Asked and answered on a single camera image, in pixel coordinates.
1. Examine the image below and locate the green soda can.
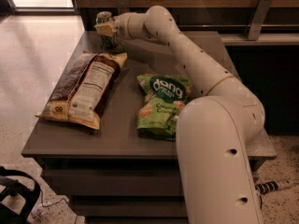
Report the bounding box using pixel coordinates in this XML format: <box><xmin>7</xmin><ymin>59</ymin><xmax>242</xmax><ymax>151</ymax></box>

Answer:
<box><xmin>95</xmin><ymin>11</ymin><xmax>117</xmax><ymax>49</ymax></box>

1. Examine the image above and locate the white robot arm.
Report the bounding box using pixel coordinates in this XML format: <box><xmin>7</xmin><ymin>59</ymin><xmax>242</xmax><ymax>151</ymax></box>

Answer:
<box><xmin>96</xmin><ymin>6</ymin><xmax>265</xmax><ymax>224</ymax></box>

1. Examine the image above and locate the brown yellow chip bag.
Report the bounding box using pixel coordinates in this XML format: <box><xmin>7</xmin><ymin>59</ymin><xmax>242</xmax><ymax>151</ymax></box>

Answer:
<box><xmin>38</xmin><ymin>52</ymin><xmax>127</xmax><ymax>130</ymax></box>

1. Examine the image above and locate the green dang snack bag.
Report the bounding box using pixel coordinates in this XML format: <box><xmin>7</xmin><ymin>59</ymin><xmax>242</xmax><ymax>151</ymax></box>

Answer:
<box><xmin>136</xmin><ymin>74</ymin><xmax>192</xmax><ymax>141</ymax></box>

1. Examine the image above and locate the grey drawer cabinet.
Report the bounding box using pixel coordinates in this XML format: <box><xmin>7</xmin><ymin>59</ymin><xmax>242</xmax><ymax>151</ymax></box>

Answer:
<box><xmin>22</xmin><ymin>40</ymin><xmax>273</xmax><ymax>224</ymax></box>

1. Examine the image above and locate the black chair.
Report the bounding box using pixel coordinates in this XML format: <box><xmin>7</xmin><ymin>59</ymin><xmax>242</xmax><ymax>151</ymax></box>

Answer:
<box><xmin>0</xmin><ymin>166</ymin><xmax>41</xmax><ymax>224</ymax></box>

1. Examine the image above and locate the white power strip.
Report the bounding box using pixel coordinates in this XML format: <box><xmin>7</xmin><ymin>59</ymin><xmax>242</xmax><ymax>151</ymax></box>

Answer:
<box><xmin>255</xmin><ymin>179</ymin><xmax>293</xmax><ymax>195</ymax></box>

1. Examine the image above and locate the left metal bracket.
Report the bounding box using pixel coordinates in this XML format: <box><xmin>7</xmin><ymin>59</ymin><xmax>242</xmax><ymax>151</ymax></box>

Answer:
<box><xmin>116</xmin><ymin>0</ymin><xmax>130</xmax><ymax>15</ymax></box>

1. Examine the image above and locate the metal bracket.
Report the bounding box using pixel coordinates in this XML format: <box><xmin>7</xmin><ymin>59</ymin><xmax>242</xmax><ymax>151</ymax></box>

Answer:
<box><xmin>247</xmin><ymin>0</ymin><xmax>273</xmax><ymax>41</ymax></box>
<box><xmin>116</xmin><ymin>0</ymin><xmax>130</xmax><ymax>15</ymax></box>

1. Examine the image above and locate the right metal bracket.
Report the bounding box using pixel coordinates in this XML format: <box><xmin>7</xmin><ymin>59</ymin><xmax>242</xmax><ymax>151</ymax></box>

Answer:
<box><xmin>247</xmin><ymin>0</ymin><xmax>273</xmax><ymax>41</ymax></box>

